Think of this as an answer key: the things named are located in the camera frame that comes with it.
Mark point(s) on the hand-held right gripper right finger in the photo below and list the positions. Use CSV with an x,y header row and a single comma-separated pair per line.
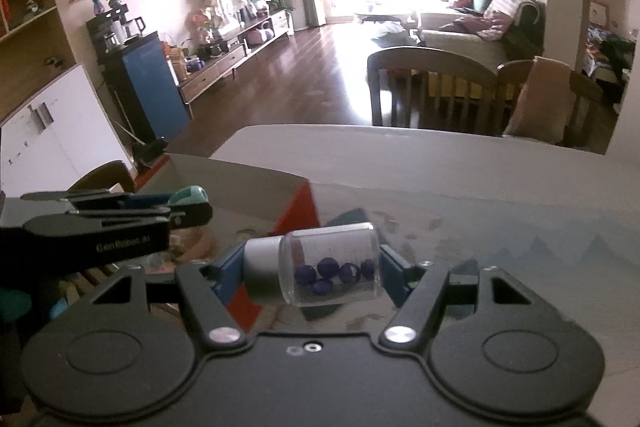
x,y
397,277

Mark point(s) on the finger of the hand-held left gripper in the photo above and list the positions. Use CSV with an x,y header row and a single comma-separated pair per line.
x,y
75,197
195,214

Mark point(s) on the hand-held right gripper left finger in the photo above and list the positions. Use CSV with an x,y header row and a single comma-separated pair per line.
x,y
230,272

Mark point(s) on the small teal plastic toy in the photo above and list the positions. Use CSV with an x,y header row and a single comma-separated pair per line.
x,y
192,193

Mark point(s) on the orange cardboard box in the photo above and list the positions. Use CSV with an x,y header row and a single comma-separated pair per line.
x,y
240,192

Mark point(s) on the glass vial with purple beads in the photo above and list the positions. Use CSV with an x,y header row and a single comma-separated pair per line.
x,y
330,267

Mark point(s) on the brown wooden chair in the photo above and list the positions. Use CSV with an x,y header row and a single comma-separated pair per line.
x,y
107,172

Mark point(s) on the white cabinet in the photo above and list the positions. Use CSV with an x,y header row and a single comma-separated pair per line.
x,y
60,132

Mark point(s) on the blue and black cabinet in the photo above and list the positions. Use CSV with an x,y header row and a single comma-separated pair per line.
x,y
150,87

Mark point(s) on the wooden television cabinet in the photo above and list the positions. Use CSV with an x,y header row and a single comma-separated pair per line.
x,y
215,72

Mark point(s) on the wooden shelf unit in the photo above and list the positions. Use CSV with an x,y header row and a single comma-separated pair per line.
x,y
30,37

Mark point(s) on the black coffee machine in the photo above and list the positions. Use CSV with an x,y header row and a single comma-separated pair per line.
x,y
105,32

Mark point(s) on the glass pitcher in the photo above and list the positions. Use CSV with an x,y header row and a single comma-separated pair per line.
x,y
132,27

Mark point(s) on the pink bag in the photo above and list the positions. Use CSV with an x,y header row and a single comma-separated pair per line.
x,y
260,37

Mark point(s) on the red artificial flowers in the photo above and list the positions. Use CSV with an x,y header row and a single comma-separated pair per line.
x,y
202,22

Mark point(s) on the small colourful figurine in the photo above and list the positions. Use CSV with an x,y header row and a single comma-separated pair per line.
x,y
114,1

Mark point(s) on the dark wooden dining chair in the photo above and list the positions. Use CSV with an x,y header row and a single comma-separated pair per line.
x,y
585,92
425,57

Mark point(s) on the pink cloth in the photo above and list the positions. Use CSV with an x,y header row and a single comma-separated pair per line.
x,y
540,97

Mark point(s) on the beige sofa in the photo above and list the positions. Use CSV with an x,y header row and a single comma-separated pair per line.
x,y
460,42

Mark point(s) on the white coffee table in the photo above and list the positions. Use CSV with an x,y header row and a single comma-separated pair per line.
x,y
380,14

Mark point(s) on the red patterned blanket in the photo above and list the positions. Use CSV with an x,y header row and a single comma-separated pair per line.
x,y
480,27

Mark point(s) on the bed with colourful bedding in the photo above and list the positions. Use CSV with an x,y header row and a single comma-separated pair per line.
x,y
610,47

